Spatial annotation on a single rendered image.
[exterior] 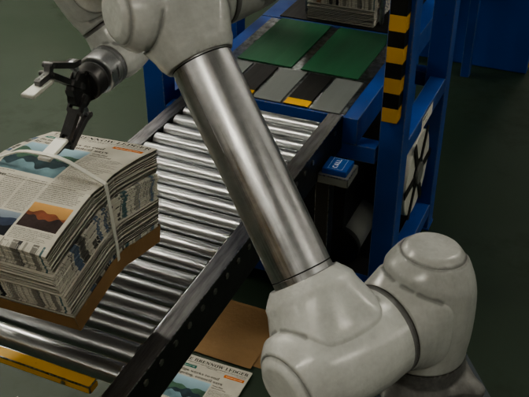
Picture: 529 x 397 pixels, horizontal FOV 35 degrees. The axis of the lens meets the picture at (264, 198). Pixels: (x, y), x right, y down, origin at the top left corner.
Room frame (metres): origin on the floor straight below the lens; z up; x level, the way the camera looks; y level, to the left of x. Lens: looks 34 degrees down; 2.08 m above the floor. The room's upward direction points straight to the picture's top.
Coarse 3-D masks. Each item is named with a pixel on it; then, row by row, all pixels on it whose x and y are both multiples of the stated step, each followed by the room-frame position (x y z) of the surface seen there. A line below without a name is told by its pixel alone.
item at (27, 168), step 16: (0, 160) 1.53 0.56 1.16; (16, 160) 1.52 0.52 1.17; (32, 160) 1.52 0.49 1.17; (16, 176) 1.45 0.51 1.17; (32, 176) 1.45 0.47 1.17; (48, 176) 1.45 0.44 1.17; (64, 176) 1.45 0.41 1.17; (80, 176) 1.45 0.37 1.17; (112, 176) 1.45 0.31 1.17; (80, 192) 1.39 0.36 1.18; (96, 192) 1.40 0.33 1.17; (112, 192) 1.44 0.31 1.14; (96, 208) 1.39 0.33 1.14; (112, 208) 1.43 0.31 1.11; (112, 240) 1.41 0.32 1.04; (112, 256) 1.40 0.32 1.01
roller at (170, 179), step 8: (160, 176) 2.05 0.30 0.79; (168, 176) 2.05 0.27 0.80; (176, 176) 2.04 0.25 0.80; (184, 176) 2.04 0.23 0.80; (168, 184) 2.03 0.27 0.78; (176, 184) 2.02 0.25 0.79; (184, 184) 2.01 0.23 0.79; (192, 184) 2.01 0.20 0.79; (200, 184) 2.00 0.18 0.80; (208, 184) 2.00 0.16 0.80; (216, 184) 2.00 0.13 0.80; (200, 192) 1.99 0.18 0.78; (208, 192) 1.98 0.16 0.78; (216, 192) 1.97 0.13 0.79; (224, 192) 1.97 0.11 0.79
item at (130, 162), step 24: (24, 144) 1.61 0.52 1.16; (48, 144) 1.61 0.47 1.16; (96, 144) 1.62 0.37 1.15; (120, 144) 1.62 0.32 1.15; (96, 168) 1.48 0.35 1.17; (120, 168) 1.48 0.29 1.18; (144, 168) 1.55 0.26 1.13; (120, 192) 1.47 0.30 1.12; (144, 192) 1.53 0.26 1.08; (120, 216) 1.44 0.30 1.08; (144, 216) 1.52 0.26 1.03
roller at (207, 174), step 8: (160, 160) 2.14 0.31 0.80; (168, 160) 2.13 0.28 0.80; (160, 168) 2.12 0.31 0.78; (168, 168) 2.11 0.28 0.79; (176, 168) 2.10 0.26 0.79; (184, 168) 2.10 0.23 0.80; (192, 168) 2.09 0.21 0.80; (200, 168) 2.09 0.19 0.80; (208, 168) 2.09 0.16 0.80; (192, 176) 2.07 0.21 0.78; (200, 176) 2.06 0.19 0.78; (208, 176) 2.06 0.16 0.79; (216, 176) 2.05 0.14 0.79; (224, 184) 2.03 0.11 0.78
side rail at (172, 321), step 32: (320, 128) 2.32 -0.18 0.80; (320, 160) 2.23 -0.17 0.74; (224, 256) 1.67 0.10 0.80; (256, 256) 1.78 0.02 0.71; (192, 288) 1.54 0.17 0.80; (224, 288) 1.61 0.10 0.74; (192, 320) 1.46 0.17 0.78; (160, 352) 1.33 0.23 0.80; (192, 352) 1.45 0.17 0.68; (128, 384) 1.24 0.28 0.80; (160, 384) 1.32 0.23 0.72
